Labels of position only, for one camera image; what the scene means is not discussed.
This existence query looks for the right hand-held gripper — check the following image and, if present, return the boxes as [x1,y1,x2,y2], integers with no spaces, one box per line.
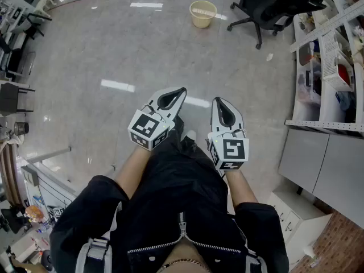
[206,97,250,171]

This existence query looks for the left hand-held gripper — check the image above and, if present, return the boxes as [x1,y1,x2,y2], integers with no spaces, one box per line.
[127,86,188,152]

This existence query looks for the cream plastic mesh wastebasket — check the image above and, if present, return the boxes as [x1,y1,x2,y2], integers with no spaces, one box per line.
[189,0,218,28]

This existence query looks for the person's right forearm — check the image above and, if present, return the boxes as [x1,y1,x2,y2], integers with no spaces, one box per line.
[224,169,259,210]

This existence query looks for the person's left forearm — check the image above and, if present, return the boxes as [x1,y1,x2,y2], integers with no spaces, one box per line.
[115,145,151,200]

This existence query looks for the person's white shoe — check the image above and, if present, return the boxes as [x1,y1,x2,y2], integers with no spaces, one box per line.
[181,129,197,142]

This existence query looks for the person's black trousers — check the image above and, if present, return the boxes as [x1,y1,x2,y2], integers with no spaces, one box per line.
[129,115,229,221]

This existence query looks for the grey cabinet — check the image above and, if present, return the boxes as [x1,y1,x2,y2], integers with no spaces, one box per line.
[278,128,364,230]

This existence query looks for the white drawer unit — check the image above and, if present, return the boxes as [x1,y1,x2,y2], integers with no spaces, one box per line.
[267,191,333,270]

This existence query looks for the white perforated basket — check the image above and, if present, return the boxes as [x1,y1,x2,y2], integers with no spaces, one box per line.
[321,30,356,92]

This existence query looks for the black office chair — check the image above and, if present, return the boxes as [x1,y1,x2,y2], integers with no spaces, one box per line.
[226,0,327,50]

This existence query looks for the person's black jacket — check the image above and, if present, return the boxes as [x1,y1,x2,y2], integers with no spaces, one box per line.
[49,175,289,273]

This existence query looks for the metal pot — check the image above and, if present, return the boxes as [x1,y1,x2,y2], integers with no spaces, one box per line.
[13,121,30,137]

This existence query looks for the black side chair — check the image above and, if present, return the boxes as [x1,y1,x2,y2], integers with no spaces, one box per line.
[0,81,36,117]

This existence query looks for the white plastic chair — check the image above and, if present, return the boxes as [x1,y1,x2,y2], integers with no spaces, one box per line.
[34,0,57,13]

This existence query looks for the grey harness strap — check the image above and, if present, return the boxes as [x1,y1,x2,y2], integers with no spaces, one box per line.
[75,237,113,273]
[246,250,268,273]

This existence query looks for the gold chain necklace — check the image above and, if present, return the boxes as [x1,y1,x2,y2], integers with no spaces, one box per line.
[159,259,211,273]

